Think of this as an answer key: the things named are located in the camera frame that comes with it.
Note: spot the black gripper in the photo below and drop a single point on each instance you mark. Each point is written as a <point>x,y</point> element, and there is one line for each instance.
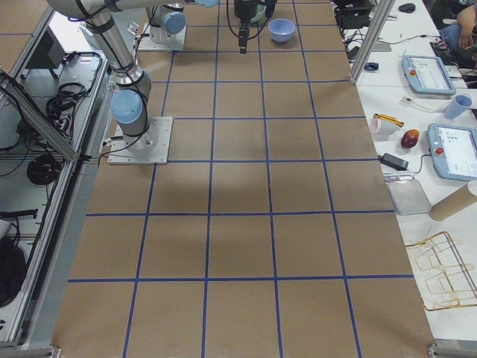
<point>243,10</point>

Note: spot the green bowl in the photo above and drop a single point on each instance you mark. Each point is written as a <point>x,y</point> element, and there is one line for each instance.
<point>260,12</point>

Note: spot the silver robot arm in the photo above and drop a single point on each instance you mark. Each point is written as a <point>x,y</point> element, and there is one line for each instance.
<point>129,106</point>
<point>168,20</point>

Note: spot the blue bowl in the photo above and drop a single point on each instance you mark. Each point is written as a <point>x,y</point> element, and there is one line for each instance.
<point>281,30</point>

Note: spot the small blue black gadget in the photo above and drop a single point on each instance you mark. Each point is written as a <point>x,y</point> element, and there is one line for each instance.
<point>371,67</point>

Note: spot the black computer mouse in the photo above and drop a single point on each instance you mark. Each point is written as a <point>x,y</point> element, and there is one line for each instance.
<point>407,8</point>

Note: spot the pink cup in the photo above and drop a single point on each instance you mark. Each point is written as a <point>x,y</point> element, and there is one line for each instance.
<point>382,127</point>

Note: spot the gold cylinder tool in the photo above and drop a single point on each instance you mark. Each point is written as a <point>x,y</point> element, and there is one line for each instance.
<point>390,119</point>

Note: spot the upper teach pendant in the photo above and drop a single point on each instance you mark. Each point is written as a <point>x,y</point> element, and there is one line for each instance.
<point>427,75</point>

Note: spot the teach pendant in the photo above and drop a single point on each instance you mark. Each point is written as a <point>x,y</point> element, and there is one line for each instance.
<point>427,75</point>
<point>453,151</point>

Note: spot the black box device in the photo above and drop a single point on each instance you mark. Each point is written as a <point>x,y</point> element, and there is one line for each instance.
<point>48,54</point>

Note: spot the black power adapter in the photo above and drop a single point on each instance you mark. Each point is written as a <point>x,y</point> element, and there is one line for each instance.
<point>393,162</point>

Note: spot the red mango fruit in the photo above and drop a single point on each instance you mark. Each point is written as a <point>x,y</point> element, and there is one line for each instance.
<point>409,139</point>

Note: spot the light blue cup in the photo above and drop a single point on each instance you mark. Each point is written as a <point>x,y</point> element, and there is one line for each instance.
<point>457,106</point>

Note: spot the metal tin box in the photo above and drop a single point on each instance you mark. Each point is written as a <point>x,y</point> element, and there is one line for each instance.
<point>407,193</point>

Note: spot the lower teach pendant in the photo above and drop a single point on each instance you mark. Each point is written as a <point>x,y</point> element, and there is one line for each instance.
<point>453,151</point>

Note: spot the cardboard tube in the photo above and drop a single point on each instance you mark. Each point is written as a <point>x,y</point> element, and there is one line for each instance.
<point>455,202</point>

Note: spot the black bag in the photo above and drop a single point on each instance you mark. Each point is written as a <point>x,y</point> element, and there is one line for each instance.
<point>13,270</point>

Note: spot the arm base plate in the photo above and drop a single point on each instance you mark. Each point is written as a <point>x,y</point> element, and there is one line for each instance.
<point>152,147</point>
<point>163,41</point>

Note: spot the aluminium frame post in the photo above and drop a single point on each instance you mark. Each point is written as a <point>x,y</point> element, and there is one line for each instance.
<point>378,21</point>

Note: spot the gold wire rack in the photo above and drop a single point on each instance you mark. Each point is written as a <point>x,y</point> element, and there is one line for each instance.
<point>443,277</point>

